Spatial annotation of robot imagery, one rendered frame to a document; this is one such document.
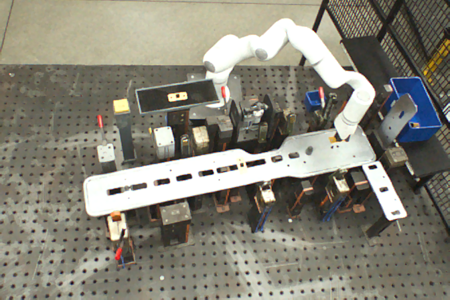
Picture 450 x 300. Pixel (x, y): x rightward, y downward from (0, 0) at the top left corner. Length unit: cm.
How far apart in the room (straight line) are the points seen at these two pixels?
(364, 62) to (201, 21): 189
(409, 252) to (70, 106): 196
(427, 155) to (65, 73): 203
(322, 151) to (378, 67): 65
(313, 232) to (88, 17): 272
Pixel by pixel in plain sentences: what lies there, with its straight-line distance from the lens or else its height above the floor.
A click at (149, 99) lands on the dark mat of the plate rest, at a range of 205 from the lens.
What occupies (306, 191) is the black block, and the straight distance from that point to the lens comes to 209.
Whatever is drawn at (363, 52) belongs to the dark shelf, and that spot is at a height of 103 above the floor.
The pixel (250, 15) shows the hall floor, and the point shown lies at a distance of 421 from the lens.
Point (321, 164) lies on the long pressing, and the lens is 217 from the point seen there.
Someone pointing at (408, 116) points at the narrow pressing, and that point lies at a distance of 215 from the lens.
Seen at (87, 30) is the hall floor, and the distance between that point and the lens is 402.
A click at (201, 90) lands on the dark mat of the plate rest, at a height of 116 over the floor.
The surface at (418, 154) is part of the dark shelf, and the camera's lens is 237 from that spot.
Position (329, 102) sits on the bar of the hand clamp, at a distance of 217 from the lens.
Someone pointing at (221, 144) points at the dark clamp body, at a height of 93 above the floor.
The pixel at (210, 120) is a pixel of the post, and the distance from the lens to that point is 207.
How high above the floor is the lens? 281
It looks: 57 degrees down
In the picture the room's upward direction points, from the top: 11 degrees clockwise
